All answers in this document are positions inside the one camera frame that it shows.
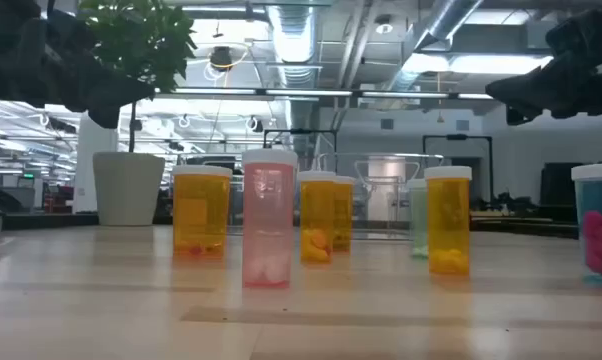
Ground silver round ceiling duct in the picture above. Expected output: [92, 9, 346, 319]
[266, 4, 323, 151]

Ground white square pillar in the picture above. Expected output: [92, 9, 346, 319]
[72, 112, 120, 214]

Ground green leafy plant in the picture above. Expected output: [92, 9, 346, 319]
[78, 0, 198, 154]

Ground clear plastic storage bin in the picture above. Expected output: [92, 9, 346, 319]
[0, 212, 602, 241]

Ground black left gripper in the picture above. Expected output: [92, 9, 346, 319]
[20, 4, 155, 129]

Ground wide amber bottle red pills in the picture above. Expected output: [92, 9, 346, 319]
[171, 164, 233, 259]

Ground wooden workbench with equipment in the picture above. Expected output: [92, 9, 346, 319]
[470, 192, 577, 225]

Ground black metal stand frame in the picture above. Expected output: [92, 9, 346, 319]
[422, 133, 494, 201]

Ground teal bottle pink pills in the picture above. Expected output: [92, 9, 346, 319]
[570, 163, 602, 287]

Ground amber pill bottle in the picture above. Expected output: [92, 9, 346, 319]
[332, 175, 356, 253]

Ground pale green pill bottle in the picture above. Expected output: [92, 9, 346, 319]
[407, 178, 429, 259]

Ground silver slanted ceiling duct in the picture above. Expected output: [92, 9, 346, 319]
[380, 0, 485, 94]

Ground pink pill bottle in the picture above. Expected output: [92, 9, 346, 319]
[241, 148, 299, 290]

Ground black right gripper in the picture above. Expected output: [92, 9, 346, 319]
[485, 12, 590, 126]

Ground black cabinet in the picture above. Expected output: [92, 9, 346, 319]
[539, 162, 582, 221]

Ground amber bottle orange pills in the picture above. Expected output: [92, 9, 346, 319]
[297, 170, 337, 265]

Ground amber bottle yellow pills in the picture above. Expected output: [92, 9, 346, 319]
[424, 165, 473, 276]

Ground black ceiling camera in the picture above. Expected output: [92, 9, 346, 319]
[209, 45, 235, 72]

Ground white plant pot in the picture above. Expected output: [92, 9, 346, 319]
[92, 151, 166, 227]

